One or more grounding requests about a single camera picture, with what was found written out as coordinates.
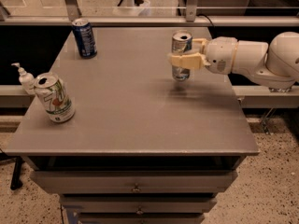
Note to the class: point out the blue pepsi can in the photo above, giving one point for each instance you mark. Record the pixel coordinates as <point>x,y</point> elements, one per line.
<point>83,33</point>

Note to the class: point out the grey drawer cabinet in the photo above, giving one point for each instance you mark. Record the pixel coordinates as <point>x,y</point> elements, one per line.
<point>131,115</point>

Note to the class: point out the metal railing frame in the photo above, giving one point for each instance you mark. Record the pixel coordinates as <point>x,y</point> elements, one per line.
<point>162,13</point>

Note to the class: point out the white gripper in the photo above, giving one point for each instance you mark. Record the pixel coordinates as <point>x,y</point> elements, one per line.
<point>220,55</point>

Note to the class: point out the top grey drawer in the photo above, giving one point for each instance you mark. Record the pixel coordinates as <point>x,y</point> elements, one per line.
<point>135,182</point>

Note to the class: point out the grey drawer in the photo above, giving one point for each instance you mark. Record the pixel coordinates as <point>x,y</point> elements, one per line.
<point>135,182</point>
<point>143,219</point>
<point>139,204</point>

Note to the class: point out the white base with cable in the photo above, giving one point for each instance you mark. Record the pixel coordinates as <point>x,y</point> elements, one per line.
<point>132,8</point>

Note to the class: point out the white green 7up can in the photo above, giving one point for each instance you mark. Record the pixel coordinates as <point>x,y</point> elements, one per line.
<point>51,92</point>

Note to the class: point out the black stand leg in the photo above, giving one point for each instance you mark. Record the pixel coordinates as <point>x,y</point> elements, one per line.
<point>15,181</point>

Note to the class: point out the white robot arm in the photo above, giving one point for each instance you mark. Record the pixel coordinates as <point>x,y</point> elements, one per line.
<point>274,65</point>

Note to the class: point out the white pump dispenser bottle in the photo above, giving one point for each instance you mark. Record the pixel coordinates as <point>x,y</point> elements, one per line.
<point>26,79</point>

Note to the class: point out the silver blue redbull can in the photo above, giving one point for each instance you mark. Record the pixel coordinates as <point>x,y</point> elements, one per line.
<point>181,43</point>

